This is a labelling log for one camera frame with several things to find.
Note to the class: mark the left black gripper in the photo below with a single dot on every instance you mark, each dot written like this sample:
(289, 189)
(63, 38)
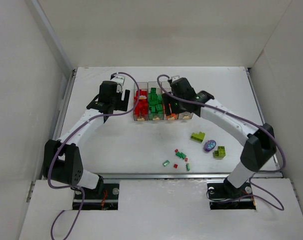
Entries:
(120, 102)

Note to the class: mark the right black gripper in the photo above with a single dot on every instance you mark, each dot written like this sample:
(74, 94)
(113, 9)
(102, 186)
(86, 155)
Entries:
(173, 105)

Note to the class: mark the tall green lego stack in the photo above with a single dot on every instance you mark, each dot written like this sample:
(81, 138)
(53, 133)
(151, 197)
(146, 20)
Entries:
(153, 90)

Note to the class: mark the red flower lego piece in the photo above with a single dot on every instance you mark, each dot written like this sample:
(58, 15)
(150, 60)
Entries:
(141, 96)

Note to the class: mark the lime green stepped brick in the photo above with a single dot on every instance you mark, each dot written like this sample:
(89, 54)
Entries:
(199, 137)

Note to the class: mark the purple flower lego piece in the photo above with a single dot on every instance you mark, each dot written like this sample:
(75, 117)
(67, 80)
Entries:
(209, 145)

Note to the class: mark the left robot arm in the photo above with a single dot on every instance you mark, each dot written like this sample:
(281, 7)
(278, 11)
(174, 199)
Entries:
(62, 160)

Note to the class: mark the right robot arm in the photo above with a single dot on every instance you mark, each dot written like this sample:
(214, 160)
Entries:
(257, 140)

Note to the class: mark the clear container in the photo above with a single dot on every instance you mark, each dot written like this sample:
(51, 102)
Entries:
(185, 115)
(170, 116)
(155, 117)
(142, 86)

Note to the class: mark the small green lego plate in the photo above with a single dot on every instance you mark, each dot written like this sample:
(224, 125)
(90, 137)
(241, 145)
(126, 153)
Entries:
(165, 163)

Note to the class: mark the lime green lego brick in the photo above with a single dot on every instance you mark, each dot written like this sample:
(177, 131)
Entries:
(220, 153)

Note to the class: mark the small green lego brick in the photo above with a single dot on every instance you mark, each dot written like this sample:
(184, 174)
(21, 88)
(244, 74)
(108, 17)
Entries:
(188, 167)

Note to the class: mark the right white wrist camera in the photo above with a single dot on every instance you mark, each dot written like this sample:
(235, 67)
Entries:
(173, 78)

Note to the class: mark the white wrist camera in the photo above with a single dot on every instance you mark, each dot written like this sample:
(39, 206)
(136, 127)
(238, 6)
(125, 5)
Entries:
(173, 78)
(117, 78)

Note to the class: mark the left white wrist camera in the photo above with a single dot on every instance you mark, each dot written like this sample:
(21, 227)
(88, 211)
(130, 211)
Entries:
(117, 78)

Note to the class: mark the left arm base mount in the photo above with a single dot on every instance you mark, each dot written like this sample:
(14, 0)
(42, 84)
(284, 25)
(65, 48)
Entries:
(107, 200)

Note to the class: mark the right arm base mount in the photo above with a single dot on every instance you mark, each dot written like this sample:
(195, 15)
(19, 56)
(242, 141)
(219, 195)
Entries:
(221, 197)

